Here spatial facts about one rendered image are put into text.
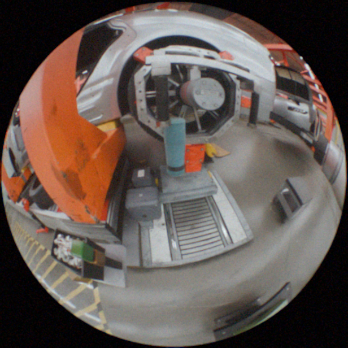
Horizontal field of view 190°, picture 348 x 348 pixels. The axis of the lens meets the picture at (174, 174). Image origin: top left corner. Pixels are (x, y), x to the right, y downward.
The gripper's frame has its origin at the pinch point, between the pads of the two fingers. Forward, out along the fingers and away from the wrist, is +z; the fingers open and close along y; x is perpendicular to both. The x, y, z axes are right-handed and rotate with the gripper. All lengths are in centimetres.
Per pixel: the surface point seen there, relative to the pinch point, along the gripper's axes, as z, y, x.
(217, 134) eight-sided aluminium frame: 32.5, -3.8, -19.5
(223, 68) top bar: 13.5, -14.2, 12.8
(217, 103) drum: 18.0, -13.7, -1.4
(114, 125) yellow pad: 48, -62, -12
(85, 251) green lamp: -18, -53, -18
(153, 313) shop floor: -54, -58, -83
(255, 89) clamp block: 10.5, -1.7, 8.0
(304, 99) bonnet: 92, 320, 93
